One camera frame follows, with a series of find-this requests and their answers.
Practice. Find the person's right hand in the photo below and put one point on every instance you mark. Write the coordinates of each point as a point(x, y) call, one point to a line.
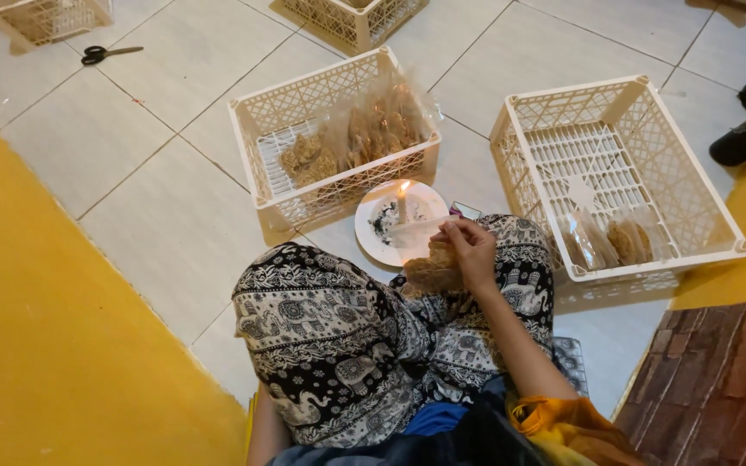
point(476, 255)

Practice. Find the orange yellow garment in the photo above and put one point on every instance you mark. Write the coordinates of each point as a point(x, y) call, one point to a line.
point(561, 420)

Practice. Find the sealed cracker packet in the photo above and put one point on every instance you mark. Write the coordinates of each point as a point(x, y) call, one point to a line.
point(629, 241)
point(581, 244)

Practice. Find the blue garment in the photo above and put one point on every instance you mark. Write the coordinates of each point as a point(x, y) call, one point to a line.
point(434, 419)

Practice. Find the loose brown crackers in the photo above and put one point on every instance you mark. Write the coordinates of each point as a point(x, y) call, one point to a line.
point(308, 162)

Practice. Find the black white patterned trousers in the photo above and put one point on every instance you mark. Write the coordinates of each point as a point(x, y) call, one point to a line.
point(334, 336)

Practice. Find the heap of clear snack bags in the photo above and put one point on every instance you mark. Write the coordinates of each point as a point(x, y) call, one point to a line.
point(379, 129)

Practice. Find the grey patterned floor mat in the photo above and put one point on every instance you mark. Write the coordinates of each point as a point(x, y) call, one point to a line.
point(570, 366)

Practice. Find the black ash debris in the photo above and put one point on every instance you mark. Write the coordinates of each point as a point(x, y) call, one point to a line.
point(383, 223)

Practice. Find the cream crate holding sealed packets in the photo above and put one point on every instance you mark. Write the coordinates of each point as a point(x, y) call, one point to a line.
point(606, 149)

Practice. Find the cream plastic crate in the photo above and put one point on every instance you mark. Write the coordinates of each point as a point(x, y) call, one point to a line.
point(353, 22)
point(43, 19)

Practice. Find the white round plate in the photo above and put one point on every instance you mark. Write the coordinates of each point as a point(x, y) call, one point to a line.
point(379, 243)

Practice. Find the cream crate holding unsealed snacks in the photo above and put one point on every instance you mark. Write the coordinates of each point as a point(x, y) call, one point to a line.
point(253, 136)

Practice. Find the person's right fingers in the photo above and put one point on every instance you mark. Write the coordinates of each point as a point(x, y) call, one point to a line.
point(454, 232)

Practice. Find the white lit candle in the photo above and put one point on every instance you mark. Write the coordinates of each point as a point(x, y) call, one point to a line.
point(403, 206)

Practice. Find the clear cracker snack packet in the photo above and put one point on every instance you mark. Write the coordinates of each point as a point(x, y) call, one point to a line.
point(432, 268)

